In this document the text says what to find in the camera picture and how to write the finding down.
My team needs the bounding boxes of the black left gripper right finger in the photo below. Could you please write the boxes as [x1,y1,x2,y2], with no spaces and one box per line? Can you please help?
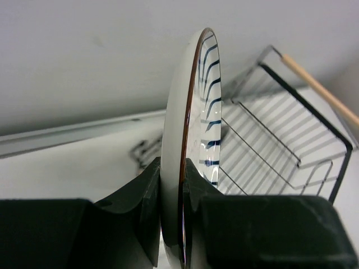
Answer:
[183,159,358,268]

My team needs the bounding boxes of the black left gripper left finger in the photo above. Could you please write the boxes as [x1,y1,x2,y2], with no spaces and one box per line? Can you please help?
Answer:
[1,157,160,268]

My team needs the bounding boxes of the white plate blue stripes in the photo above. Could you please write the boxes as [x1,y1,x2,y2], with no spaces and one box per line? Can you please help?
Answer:
[160,27,222,268]

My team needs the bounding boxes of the black wire dish rack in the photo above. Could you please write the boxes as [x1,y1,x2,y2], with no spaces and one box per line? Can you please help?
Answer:
[218,45,358,202]

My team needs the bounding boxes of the right wooden rack handle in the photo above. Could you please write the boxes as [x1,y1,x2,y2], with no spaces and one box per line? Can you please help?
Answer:
[280,54,358,128]

